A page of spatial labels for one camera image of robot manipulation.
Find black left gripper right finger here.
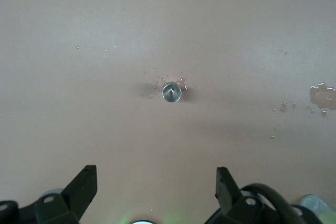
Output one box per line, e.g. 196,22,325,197
206,166,279,224

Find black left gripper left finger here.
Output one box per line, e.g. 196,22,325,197
34,165,98,224

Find steel jigger measuring cup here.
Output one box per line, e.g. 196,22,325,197
162,83,183,103

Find yellow-green sleeved glass bottle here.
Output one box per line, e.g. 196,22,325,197
300,194,334,220

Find large spilled liquid puddle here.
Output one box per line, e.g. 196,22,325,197
309,82,336,111

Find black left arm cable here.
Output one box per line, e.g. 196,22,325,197
240,183,318,224

